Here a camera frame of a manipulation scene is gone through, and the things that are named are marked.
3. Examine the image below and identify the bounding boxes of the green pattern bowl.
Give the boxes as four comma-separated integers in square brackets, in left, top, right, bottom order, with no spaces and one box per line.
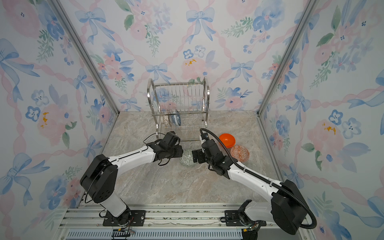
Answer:
[180,149,195,167]

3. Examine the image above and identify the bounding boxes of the orange plastic bowl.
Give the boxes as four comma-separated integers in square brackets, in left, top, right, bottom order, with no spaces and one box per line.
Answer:
[219,133,236,149]

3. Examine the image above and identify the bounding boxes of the maroon white pattern bowl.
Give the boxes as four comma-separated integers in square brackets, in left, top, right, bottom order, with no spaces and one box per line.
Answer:
[163,115,170,127]

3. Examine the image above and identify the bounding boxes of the blue floral bowl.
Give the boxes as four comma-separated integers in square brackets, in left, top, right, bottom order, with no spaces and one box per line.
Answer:
[168,111,182,127]

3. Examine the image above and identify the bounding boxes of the red geometric pattern bowl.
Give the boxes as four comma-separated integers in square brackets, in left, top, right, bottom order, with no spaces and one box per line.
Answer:
[231,145,250,163]

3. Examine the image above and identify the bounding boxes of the steel wire dish rack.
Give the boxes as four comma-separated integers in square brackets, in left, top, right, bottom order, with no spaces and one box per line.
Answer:
[147,77,210,142]

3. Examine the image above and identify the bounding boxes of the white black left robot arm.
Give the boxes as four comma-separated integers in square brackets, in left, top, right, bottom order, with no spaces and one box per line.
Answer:
[80,131,184,218]

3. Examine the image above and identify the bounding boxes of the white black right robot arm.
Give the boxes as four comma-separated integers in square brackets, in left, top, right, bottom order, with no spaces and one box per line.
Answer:
[192,140,317,235]

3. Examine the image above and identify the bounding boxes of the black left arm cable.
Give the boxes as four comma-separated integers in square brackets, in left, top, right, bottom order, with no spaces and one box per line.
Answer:
[142,131,181,167]

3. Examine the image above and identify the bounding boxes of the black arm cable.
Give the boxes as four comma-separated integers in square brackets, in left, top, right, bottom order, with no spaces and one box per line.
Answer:
[142,131,181,167]
[199,127,318,230]

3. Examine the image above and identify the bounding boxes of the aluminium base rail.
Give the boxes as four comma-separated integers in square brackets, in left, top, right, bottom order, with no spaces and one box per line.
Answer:
[53,203,310,240]

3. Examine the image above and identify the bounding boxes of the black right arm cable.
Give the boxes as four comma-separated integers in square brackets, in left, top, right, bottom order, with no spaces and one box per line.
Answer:
[199,127,318,230]

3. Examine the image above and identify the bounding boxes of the aluminium corner post right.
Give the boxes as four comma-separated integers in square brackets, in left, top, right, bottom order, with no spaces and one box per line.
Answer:
[257,0,318,118]

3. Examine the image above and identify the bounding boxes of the aluminium corner post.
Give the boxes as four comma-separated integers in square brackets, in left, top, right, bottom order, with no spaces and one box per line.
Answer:
[48,0,120,115]
[257,0,318,118]

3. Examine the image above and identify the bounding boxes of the aluminium corner post left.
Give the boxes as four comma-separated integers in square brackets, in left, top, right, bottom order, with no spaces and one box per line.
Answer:
[48,0,120,115]

